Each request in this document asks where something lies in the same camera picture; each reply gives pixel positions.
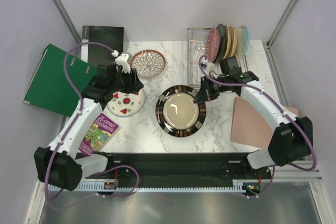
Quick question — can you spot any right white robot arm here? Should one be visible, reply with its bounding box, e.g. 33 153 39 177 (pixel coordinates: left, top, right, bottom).
194 56 317 179

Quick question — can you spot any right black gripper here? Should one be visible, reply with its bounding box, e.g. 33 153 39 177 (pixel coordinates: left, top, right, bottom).
194 75 229 104

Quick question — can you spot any purple children's book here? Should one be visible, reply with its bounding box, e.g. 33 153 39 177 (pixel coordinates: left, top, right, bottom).
79 113 120 156

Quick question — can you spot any aluminium front rail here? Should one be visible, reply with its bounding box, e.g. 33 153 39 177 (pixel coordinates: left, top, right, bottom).
48 162 322 190

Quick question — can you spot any pink polka dot plate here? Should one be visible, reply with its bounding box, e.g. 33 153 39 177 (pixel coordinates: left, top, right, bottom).
205 27 221 62

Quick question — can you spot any black binder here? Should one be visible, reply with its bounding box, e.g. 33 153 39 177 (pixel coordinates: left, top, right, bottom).
81 26 124 67

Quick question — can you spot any green ring binder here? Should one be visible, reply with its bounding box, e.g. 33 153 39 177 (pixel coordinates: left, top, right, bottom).
23 44 97 117

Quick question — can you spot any pink cutting board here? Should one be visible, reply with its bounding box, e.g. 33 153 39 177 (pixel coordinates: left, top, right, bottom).
229 97 300 149

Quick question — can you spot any left aluminium frame post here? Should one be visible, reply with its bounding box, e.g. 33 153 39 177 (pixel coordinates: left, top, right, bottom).
51 0 81 43

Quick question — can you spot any aluminium frame post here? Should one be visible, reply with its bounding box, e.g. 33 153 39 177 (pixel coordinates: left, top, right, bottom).
266 0 299 50
51 0 81 43

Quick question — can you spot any cream plate in rack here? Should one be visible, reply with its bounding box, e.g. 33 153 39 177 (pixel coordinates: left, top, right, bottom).
224 26 237 58
229 26 243 60

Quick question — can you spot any white slotted cable duct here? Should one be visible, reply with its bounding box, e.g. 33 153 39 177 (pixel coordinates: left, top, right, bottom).
49 179 262 192

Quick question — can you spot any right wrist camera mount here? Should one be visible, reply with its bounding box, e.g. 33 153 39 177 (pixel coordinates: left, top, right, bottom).
200 58 215 72

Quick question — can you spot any black rimmed beige plate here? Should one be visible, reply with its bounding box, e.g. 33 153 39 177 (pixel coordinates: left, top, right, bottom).
155 85 206 137

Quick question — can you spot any dark teal plate in rack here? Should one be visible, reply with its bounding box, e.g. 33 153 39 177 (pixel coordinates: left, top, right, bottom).
214 24 228 63

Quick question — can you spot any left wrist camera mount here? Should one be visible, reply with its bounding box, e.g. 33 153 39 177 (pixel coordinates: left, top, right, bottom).
111 50 133 73

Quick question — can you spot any brown floral pattern plate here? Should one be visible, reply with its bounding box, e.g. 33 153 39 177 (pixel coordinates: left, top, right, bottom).
131 49 166 78

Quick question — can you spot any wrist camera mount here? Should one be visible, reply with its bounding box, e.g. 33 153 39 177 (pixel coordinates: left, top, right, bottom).
111 50 133 73
200 58 215 72

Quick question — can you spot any white strawberry pattern plate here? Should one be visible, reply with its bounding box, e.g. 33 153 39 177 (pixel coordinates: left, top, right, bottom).
107 89 145 117

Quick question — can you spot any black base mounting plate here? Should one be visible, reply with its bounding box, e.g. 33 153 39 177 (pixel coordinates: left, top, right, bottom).
90 153 271 188

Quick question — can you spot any right aluminium frame post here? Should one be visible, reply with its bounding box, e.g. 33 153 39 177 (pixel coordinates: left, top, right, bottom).
266 0 299 50

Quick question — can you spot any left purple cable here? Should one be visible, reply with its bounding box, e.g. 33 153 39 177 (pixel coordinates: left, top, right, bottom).
43 42 140 210

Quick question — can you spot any wire dish rack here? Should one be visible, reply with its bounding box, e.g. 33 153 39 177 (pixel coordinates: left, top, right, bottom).
187 27 248 89

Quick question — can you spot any light blue plate in rack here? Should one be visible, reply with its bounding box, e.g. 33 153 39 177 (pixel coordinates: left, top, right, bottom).
242 26 250 56

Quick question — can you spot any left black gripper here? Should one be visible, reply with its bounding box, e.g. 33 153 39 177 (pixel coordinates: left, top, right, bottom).
110 67 144 95

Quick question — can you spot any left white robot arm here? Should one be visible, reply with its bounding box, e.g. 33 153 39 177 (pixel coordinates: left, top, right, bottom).
34 54 143 191

